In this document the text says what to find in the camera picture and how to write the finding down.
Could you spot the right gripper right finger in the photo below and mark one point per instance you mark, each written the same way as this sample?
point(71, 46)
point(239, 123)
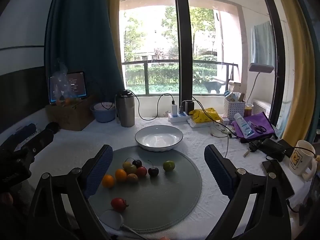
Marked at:
point(269, 218)

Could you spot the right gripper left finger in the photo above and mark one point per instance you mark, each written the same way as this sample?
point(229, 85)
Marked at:
point(60, 208)

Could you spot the orange kumquat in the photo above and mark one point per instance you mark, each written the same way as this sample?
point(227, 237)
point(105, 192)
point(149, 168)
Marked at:
point(108, 181)
point(120, 175)

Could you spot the red cherry tomato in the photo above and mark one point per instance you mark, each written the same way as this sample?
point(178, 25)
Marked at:
point(141, 172)
point(119, 204)

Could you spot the green-yellow small fruit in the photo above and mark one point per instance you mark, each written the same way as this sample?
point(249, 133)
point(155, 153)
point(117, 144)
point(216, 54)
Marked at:
point(132, 178)

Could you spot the yellow small fruit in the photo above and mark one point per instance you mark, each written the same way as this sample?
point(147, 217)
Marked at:
point(126, 165)

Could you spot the green lime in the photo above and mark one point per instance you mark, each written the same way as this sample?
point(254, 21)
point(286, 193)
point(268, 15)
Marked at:
point(168, 166)

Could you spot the yellow-green small fruit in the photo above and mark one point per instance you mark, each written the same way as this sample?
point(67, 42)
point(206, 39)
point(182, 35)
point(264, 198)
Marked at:
point(131, 169)

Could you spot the white round lid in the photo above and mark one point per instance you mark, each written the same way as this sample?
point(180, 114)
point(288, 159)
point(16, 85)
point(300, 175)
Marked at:
point(112, 219)

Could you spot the white cartoon mug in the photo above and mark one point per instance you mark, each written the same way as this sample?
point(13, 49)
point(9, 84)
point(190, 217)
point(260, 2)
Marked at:
point(303, 160)

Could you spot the cardboard box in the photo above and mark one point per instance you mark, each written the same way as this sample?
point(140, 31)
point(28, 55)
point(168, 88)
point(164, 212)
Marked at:
point(74, 117)

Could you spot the clear plastic fruit bag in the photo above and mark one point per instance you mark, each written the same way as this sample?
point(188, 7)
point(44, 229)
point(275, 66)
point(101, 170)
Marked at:
point(63, 92)

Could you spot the white lotion tube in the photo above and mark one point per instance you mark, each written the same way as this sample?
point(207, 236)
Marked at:
point(242, 128)

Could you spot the black scissors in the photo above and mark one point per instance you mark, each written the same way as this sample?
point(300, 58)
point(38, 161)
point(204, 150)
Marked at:
point(259, 129)

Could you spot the purple cloth pouch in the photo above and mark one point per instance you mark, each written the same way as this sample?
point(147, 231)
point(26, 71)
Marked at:
point(262, 120)

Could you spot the round grey-green placemat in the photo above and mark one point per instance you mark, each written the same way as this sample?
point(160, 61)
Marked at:
point(155, 204)

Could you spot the yellow curtain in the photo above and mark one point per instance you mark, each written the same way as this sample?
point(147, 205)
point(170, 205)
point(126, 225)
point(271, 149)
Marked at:
point(304, 91)

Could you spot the blue plastic bowl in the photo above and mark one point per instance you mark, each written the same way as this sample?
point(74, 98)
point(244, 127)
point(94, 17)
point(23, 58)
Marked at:
point(104, 111)

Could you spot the white lattice basket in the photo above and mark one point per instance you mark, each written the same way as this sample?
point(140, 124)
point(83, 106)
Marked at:
point(231, 108)

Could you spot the yellow plastic bag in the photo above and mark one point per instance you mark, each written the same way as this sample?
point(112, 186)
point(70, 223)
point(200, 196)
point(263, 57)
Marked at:
point(200, 116)

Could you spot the white power strip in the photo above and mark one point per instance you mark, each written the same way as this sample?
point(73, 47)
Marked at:
point(180, 117)

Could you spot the white bowl dark rim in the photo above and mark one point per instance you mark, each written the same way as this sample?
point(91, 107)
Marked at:
point(158, 138)

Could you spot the stainless steel tumbler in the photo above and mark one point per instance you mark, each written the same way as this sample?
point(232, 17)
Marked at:
point(125, 107)

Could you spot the black power adapter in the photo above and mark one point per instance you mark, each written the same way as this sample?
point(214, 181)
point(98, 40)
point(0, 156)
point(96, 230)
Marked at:
point(188, 106)

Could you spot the teal curtain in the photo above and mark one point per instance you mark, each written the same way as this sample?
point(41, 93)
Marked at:
point(78, 37)

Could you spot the white usb charger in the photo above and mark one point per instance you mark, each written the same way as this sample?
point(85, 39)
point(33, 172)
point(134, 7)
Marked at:
point(174, 110)

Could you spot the white desk lamp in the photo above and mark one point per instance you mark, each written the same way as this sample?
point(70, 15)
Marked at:
point(260, 83)

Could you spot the hanging light blue towel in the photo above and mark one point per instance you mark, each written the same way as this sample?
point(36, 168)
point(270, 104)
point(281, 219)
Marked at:
point(262, 44)

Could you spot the black camera device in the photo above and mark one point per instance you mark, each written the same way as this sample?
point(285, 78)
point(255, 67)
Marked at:
point(274, 149)

